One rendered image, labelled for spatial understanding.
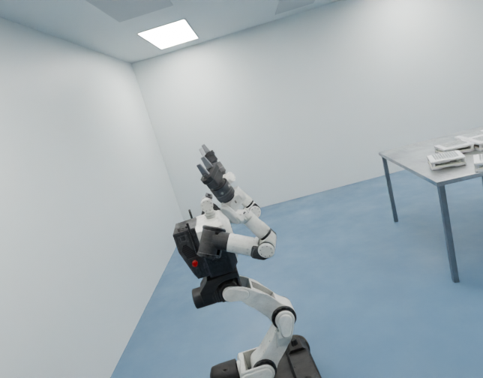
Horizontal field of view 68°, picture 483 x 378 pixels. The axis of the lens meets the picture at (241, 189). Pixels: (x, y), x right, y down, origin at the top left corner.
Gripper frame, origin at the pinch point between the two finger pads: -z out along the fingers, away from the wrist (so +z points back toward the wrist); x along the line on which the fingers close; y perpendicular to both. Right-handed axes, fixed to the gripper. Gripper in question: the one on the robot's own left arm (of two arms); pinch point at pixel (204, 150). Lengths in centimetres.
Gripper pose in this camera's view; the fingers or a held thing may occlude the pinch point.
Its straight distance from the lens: 222.8
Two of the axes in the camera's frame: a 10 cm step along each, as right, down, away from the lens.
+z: 5.6, 8.2, -0.5
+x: 4.0, -3.2, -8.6
